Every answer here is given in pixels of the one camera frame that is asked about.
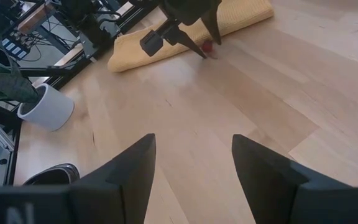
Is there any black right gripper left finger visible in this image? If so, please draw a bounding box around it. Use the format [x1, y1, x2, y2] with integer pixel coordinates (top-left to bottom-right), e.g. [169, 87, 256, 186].
[71, 133, 157, 224]

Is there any green plant in white pot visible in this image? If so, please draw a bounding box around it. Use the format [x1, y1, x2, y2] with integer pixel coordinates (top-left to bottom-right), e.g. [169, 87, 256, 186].
[0, 18, 76, 132]

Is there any white power strip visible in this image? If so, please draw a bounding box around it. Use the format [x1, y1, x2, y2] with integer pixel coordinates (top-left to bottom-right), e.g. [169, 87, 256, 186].
[1, 37, 28, 60]

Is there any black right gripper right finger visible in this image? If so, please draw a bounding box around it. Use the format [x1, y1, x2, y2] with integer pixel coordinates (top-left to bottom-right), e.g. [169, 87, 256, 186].
[231, 133, 352, 224]

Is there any red cherry with stem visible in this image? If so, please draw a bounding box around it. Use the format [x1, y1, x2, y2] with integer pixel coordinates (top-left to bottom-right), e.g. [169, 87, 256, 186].
[201, 39, 219, 60]

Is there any yellow folded cloth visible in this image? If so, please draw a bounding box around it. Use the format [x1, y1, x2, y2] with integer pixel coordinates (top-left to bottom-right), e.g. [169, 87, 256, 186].
[106, 0, 275, 73]

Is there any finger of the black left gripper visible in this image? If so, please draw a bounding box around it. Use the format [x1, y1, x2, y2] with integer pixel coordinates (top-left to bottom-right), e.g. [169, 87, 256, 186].
[163, 26, 208, 60]
[200, 2, 223, 46]

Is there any black plastic tupperware container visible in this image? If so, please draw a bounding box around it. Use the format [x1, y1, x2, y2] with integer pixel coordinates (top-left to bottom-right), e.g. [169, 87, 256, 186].
[22, 162, 81, 187]

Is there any wood top workbench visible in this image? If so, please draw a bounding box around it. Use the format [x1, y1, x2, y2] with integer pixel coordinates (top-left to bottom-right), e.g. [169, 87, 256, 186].
[16, 1, 74, 55]

